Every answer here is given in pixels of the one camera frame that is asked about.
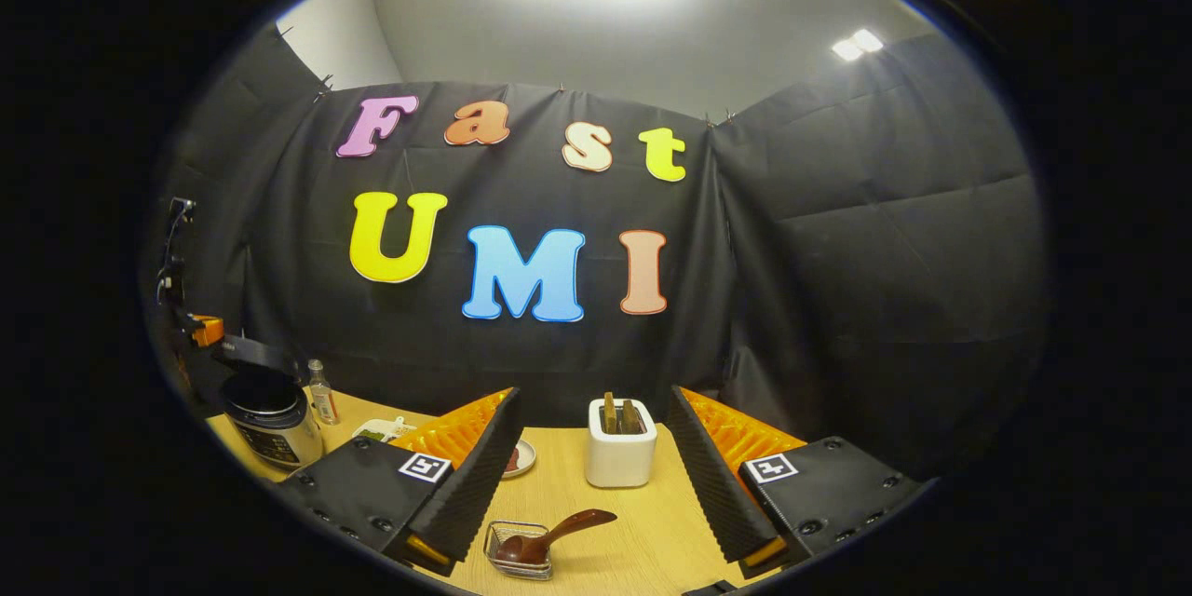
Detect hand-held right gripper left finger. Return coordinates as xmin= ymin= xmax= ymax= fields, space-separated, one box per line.
xmin=275 ymin=386 xmax=524 ymax=578

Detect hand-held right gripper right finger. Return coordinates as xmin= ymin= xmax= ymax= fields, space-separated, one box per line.
xmin=666 ymin=385 xmax=923 ymax=580

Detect metal wire chopstick holder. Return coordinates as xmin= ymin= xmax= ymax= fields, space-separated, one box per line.
xmin=482 ymin=520 xmax=555 ymax=581

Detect brown wooden spoon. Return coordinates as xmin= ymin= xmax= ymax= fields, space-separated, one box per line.
xmin=494 ymin=509 xmax=618 ymax=565

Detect silver black rice cooker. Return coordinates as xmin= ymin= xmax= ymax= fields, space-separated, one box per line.
xmin=212 ymin=335 xmax=325 ymax=471

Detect white divided dish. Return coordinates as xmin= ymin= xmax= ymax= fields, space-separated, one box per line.
xmin=352 ymin=417 xmax=417 ymax=444

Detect small clear bottle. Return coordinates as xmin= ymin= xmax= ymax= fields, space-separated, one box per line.
xmin=307 ymin=359 xmax=340 ymax=427

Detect black backdrop cloth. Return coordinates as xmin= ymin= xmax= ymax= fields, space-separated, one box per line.
xmin=140 ymin=19 xmax=1053 ymax=485

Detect small ceiling light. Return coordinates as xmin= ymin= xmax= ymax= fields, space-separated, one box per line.
xmin=832 ymin=28 xmax=884 ymax=62

